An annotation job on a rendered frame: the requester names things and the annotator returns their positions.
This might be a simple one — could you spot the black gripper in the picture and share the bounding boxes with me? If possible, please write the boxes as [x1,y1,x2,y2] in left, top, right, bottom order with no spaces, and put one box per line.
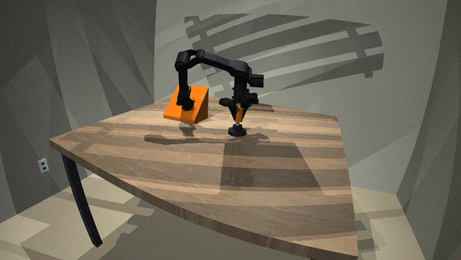
[219,86,259,120]

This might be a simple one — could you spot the orange knob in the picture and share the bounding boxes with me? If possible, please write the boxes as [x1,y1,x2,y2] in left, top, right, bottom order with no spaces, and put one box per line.
[234,108,243,122]

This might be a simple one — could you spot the dark grey round pedestal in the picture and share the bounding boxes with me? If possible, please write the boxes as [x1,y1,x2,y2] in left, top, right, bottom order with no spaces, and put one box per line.
[228,122,246,137]

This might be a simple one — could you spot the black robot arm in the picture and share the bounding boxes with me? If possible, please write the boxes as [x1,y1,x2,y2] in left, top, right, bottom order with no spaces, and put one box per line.
[174,49,264,110]

